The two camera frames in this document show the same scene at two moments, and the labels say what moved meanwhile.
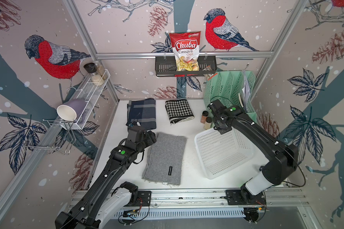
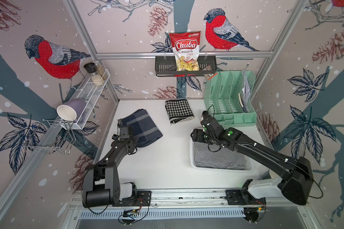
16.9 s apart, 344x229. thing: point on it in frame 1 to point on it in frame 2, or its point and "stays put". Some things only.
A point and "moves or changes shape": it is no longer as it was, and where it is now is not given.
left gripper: (150, 137) to (135, 138)
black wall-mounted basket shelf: (165, 66) stays put
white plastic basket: (220, 153) moves or changes shape
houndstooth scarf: (178, 111) stays put
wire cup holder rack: (53, 135) stays put
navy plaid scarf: (143, 111) moves or changes shape
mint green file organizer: (233, 88) stays put
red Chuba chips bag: (186, 47) stays put
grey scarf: (164, 163) to (210, 156)
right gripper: (221, 130) to (198, 132)
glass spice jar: (101, 69) stays put
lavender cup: (69, 110) stays put
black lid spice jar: (91, 67) stays put
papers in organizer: (246, 92) stays put
